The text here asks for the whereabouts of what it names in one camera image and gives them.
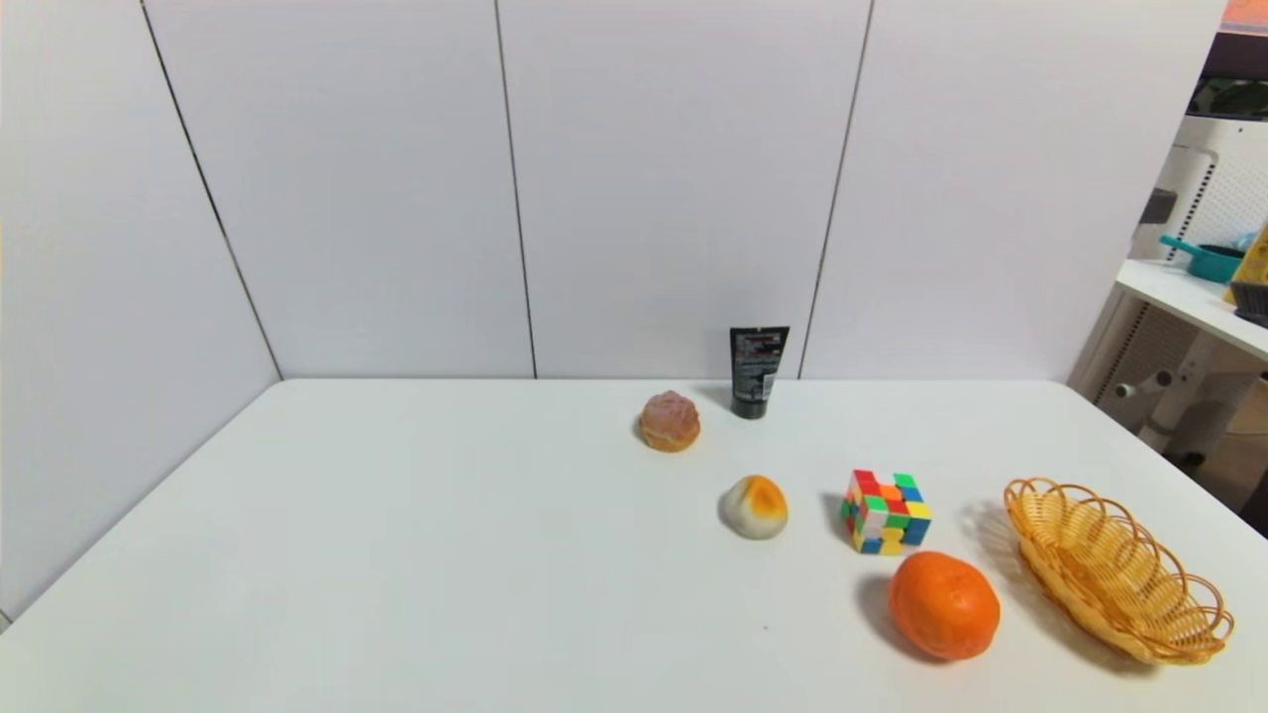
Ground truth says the black cosmetic tube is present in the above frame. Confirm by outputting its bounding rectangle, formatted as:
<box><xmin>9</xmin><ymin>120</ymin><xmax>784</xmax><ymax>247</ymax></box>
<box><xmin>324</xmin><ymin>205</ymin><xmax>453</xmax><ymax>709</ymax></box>
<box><xmin>730</xmin><ymin>326</ymin><xmax>791</xmax><ymax>420</ymax></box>

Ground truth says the yellow woven basket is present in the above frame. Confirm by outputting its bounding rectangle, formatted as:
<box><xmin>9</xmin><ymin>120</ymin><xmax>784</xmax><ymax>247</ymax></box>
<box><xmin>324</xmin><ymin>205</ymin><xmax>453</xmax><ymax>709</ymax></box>
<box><xmin>1004</xmin><ymin>477</ymin><xmax>1235</xmax><ymax>665</ymax></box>

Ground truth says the pink topped cream puff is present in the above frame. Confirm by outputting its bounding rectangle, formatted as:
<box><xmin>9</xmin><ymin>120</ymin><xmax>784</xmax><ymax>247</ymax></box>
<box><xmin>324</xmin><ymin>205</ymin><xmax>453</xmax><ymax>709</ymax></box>
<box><xmin>637</xmin><ymin>390</ymin><xmax>701</xmax><ymax>454</ymax></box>

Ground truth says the white bun with orange top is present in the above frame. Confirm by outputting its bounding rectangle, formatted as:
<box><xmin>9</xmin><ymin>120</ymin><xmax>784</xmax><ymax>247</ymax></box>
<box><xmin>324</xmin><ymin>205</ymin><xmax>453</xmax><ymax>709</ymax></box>
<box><xmin>719</xmin><ymin>474</ymin><xmax>790</xmax><ymax>541</ymax></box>

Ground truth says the colourful puzzle cube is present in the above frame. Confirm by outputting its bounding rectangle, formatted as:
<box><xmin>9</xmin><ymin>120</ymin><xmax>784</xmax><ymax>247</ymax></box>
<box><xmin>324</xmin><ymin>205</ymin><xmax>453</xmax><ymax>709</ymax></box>
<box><xmin>841</xmin><ymin>469</ymin><xmax>933</xmax><ymax>556</ymax></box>

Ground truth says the orange fruit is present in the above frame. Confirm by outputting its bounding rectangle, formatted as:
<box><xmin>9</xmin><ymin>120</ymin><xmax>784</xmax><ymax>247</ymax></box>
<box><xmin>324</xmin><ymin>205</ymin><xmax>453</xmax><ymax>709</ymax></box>
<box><xmin>888</xmin><ymin>551</ymin><xmax>1002</xmax><ymax>662</ymax></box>

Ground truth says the white side desk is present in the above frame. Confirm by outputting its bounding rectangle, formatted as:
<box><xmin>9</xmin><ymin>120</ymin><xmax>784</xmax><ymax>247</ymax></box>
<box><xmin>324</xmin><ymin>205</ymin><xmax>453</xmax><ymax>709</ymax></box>
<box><xmin>1075</xmin><ymin>258</ymin><xmax>1268</xmax><ymax>468</ymax></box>

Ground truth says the teal saucepan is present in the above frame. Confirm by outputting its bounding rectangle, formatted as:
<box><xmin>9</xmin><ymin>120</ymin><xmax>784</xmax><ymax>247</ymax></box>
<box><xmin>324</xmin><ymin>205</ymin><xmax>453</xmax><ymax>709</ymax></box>
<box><xmin>1160</xmin><ymin>234</ymin><xmax>1246</xmax><ymax>284</ymax></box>

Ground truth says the white pegboard panel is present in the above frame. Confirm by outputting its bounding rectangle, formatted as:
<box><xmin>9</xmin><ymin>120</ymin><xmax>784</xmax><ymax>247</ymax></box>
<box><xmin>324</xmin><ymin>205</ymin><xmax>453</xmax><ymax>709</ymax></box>
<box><xmin>1129</xmin><ymin>115</ymin><xmax>1268</xmax><ymax>262</ymax></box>

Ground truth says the dark storage box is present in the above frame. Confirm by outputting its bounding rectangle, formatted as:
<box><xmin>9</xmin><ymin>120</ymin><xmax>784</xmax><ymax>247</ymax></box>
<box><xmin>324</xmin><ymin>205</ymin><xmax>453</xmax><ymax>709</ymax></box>
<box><xmin>1229</xmin><ymin>280</ymin><xmax>1268</xmax><ymax>329</ymax></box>

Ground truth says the yellow bag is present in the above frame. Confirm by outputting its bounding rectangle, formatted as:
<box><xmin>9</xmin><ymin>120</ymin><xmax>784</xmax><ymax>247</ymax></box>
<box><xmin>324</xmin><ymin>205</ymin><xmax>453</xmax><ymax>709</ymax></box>
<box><xmin>1224</xmin><ymin>226</ymin><xmax>1268</xmax><ymax>306</ymax></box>

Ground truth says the dark shelf unit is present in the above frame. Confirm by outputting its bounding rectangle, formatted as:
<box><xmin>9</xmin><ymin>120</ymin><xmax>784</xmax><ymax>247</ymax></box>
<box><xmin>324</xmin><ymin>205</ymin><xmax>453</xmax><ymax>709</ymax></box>
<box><xmin>1187</xmin><ymin>0</ymin><xmax>1268</xmax><ymax>122</ymax></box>

